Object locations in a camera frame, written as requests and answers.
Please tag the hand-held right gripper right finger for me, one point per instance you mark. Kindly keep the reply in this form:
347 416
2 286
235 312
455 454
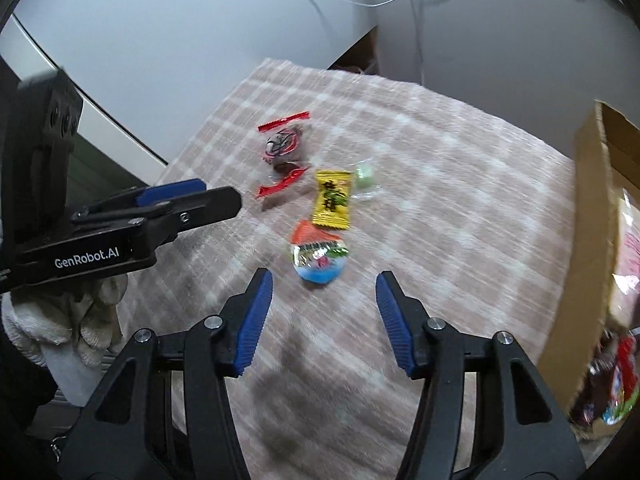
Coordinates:
392 310

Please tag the round jelly cup orange lid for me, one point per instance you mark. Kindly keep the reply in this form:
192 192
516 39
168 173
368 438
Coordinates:
320 260

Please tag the cardboard box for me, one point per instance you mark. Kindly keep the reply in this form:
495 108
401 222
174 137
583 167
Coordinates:
590 210

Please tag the pink plaid cloth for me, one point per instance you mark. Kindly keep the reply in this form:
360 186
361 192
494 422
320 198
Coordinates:
450 210

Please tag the dark cloth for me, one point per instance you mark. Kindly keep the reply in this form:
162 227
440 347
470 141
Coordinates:
22 390

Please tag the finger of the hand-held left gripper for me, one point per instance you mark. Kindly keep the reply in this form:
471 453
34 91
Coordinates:
170 192
210 205

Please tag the red-ended clear candy packet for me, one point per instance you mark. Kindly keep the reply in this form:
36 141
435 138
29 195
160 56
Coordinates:
282 142

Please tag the red green snack packet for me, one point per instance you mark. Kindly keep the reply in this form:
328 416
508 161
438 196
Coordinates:
625 380

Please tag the yellow candy packet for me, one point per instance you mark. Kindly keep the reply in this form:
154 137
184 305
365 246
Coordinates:
332 200

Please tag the person's left hand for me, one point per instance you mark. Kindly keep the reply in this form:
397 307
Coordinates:
65 320

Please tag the pale green wrapped candy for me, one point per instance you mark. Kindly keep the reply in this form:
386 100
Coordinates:
364 176

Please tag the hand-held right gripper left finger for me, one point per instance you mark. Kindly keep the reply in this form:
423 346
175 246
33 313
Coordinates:
255 310

